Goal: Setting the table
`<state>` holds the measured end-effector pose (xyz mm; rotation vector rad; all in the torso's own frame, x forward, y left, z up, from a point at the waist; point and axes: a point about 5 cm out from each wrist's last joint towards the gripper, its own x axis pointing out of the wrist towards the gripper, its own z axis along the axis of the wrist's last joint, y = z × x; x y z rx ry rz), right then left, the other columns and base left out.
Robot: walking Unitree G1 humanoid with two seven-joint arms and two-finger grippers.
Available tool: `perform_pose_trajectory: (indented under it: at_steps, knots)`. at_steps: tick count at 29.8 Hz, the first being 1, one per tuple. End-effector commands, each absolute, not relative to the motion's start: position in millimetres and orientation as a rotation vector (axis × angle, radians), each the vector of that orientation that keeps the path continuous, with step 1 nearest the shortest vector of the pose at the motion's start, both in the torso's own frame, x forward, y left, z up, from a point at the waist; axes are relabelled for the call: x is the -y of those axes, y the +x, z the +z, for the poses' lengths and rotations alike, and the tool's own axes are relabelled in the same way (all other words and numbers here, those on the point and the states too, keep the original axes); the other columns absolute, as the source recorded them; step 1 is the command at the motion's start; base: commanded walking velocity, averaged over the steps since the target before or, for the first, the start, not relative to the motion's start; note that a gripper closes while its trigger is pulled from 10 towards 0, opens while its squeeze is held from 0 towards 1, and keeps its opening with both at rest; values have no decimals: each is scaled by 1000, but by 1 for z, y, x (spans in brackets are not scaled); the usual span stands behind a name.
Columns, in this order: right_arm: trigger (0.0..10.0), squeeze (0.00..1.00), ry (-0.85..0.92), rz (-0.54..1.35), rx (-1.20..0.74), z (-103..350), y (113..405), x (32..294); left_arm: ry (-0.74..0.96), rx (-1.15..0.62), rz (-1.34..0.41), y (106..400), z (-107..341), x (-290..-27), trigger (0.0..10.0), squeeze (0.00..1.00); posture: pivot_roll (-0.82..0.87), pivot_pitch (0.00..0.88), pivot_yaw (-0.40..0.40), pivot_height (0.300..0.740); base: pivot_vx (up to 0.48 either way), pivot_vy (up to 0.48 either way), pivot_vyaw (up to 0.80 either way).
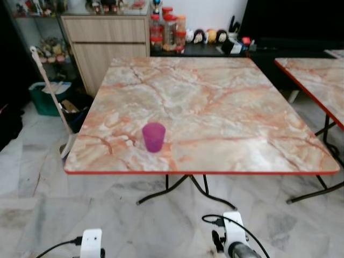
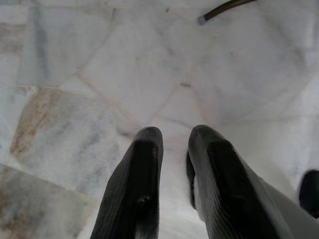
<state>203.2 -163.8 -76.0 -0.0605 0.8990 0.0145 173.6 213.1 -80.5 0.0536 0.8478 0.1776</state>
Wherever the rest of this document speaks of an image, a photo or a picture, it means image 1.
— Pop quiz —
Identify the dark box with brown contents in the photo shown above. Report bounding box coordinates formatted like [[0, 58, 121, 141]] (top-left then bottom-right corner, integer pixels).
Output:
[[61, 99, 82, 116]]

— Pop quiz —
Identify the light wooden drawer cabinet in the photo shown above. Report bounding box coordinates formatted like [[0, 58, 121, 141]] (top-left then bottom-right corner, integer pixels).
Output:
[[60, 14, 152, 98]]

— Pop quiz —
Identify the black and white figurine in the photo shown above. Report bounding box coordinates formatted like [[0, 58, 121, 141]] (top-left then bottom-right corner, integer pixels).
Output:
[[194, 30, 206, 45]]

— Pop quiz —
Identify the large red lid jar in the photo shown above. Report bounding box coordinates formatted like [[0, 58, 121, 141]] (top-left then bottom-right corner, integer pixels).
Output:
[[163, 15, 179, 52]]

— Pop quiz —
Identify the slim red lid bottle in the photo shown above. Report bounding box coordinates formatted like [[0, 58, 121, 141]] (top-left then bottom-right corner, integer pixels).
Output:
[[150, 13, 164, 52]]

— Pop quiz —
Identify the white long mop handle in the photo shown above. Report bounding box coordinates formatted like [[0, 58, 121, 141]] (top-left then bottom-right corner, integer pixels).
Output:
[[30, 46, 79, 160]]

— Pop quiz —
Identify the marble table with red edge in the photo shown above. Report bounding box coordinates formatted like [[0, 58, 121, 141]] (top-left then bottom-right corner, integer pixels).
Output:
[[274, 57, 344, 131]]

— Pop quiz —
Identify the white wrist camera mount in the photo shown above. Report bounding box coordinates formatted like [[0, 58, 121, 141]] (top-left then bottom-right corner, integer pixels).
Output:
[[221, 211, 247, 254], [79, 228, 104, 258]]

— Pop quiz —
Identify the green plastic bin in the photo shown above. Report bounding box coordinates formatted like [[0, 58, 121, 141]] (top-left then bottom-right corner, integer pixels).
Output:
[[28, 81, 74, 117]]

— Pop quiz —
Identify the orange content red lid jar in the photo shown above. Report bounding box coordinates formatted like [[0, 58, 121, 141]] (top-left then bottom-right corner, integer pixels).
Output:
[[176, 15, 188, 53]]

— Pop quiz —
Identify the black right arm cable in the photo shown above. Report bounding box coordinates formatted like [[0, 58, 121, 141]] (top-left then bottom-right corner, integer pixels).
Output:
[[202, 214, 271, 258]]

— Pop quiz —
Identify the glass display shelf with figurines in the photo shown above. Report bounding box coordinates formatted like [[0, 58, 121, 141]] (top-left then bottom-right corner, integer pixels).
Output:
[[10, 0, 73, 84]]

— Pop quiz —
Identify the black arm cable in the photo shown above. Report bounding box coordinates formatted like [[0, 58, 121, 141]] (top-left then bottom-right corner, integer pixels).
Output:
[[202, 214, 271, 258], [34, 237, 83, 258]]

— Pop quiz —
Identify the marble pattern folding table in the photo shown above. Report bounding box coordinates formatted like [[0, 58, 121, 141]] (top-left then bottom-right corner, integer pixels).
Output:
[[63, 56, 344, 211]]

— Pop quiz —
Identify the purple plastic cup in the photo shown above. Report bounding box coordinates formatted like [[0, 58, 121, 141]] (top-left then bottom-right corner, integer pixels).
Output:
[[142, 123, 166, 153]]

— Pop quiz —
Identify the black television screen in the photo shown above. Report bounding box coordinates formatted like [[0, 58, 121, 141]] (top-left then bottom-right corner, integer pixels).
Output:
[[239, 0, 344, 41]]

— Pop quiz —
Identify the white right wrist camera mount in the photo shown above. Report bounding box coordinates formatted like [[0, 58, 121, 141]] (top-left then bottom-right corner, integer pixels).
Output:
[[221, 211, 247, 254]]

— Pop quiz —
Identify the black low tv console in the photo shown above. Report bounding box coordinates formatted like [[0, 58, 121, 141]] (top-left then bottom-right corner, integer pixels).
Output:
[[150, 37, 344, 59]]

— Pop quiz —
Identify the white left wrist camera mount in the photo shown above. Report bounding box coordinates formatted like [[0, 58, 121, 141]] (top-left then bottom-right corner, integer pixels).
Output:
[[79, 228, 104, 258]]

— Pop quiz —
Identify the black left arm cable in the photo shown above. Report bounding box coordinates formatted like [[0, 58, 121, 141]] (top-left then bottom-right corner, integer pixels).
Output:
[[34, 237, 83, 258]]

